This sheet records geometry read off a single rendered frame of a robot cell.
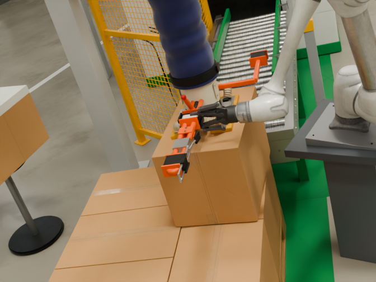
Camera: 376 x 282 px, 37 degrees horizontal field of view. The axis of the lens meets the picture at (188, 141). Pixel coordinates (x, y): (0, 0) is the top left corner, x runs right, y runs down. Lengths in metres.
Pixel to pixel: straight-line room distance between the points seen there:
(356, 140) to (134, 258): 1.14
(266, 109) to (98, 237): 1.10
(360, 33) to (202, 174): 0.89
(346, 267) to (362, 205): 0.40
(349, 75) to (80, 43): 1.95
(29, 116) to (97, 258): 1.35
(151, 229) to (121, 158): 1.51
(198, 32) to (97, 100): 1.68
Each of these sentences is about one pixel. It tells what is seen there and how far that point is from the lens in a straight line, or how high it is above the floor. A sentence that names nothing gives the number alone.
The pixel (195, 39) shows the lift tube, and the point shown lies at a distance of 2.48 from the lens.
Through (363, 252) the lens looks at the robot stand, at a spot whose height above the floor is 0.07.
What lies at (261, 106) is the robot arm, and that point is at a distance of 2.33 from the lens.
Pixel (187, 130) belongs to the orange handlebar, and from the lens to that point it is 2.34.
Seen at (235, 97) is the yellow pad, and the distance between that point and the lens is 2.80.
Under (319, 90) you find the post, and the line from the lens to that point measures 3.66.
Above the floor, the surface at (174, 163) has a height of 1.10.
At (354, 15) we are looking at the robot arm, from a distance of 2.23.
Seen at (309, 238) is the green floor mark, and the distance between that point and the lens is 3.33.
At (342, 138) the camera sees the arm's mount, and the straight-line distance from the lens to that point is 2.66.
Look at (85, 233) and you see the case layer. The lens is 2.96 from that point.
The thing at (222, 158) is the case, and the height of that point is 0.90.
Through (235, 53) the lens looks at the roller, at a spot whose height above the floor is 0.53.
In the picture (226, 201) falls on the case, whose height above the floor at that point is 0.67.
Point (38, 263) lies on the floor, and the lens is 3.90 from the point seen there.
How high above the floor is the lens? 2.16
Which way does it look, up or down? 28 degrees down
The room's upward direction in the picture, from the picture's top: 17 degrees counter-clockwise
